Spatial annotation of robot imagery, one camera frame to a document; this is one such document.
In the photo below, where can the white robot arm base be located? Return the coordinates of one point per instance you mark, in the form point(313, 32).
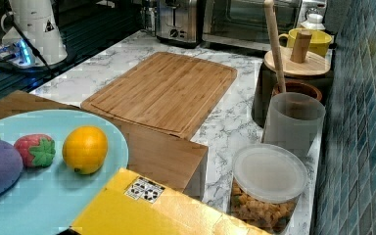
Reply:
point(36, 21)

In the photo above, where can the bamboo cutting board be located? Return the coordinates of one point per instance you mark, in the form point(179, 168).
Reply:
point(170, 93)

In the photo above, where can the wooden block stand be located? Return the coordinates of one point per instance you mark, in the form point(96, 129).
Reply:
point(174, 162)

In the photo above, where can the clear food container with lid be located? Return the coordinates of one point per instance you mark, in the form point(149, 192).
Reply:
point(267, 183)

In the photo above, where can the frosted translucent cup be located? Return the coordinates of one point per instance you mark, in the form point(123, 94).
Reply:
point(293, 120)

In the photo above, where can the yellow cardboard box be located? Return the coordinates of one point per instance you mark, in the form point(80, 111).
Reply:
point(130, 204)

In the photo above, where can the orange toy fruit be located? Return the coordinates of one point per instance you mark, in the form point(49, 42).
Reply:
point(85, 149)

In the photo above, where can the brown ceramic utensil pot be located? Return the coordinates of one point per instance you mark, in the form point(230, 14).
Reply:
point(301, 92)

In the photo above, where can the yellow mug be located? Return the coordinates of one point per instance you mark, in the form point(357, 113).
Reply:
point(319, 42)

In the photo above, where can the light blue plate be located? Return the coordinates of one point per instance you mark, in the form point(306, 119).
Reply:
point(45, 200)

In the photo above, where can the long wooden utensil handle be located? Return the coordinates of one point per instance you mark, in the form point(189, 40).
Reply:
point(274, 42)

